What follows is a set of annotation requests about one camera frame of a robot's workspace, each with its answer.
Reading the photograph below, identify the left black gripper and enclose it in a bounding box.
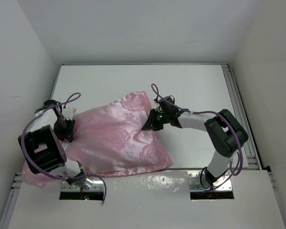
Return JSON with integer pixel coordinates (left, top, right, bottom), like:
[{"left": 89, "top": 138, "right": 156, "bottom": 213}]
[{"left": 54, "top": 117, "right": 75, "bottom": 142}]

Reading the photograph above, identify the metal base plate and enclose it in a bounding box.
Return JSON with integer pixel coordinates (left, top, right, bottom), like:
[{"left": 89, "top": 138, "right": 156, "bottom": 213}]
[
  {"left": 188, "top": 170, "right": 234, "bottom": 200},
  {"left": 59, "top": 172, "right": 105, "bottom": 201}
]

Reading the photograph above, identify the white front cover board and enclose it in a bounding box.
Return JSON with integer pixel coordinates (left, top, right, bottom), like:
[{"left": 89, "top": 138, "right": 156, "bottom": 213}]
[{"left": 9, "top": 170, "right": 285, "bottom": 229}]

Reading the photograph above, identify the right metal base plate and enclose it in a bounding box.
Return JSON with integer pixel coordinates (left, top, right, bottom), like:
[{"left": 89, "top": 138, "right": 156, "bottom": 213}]
[{"left": 188, "top": 170, "right": 234, "bottom": 200}]

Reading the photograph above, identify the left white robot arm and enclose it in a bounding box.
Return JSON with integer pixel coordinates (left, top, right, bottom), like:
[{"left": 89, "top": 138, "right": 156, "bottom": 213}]
[{"left": 18, "top": 100, "right": 93, "bottom": 190}]

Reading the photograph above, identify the pink satin pillowcase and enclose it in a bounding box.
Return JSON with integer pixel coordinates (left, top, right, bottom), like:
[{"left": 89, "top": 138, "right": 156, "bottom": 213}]
[{"left": 21, "top": 90, "right": 174, "bottom": 189}]

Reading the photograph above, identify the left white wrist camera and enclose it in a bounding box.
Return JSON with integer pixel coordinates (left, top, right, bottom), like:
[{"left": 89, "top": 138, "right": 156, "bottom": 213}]
[{"left": 61, "top": 107, "right": 76, "bottom": 121}]

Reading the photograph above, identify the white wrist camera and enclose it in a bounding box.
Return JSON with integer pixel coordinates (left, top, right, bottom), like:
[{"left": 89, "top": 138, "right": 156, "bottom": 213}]
[
  {"left": 153, "top": 98, "right": 162, "bottom": 112},
  {"left": 61, "top": 107, "right": 76, "bottom": 121}
]

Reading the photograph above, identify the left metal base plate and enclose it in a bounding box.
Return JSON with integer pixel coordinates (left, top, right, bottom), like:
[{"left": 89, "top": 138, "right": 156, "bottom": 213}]
[{"left": 59, "top": 172, "right": 105, "bottom": 201}]

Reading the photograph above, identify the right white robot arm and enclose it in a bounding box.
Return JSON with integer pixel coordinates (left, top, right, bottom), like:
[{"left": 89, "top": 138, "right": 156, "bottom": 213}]
[{"left": 142, "top": 96, "right": 248, "bottom": 190}]

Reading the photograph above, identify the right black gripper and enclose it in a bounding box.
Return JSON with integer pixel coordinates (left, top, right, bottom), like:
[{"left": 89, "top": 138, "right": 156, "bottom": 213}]
[{"left": 143, "top": 108, "right": 170, "bottom": 131}]

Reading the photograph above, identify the aluminium table frame rail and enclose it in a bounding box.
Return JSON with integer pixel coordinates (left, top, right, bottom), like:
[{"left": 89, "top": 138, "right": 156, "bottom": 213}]
[{"left": 222, "top": 64, "right": 263, "bottom": 170}]

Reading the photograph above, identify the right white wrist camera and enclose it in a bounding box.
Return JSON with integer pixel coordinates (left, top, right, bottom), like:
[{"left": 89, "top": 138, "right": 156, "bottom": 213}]
[{"left": 153, "top": 98, "right": 162, "bottom": 112}]

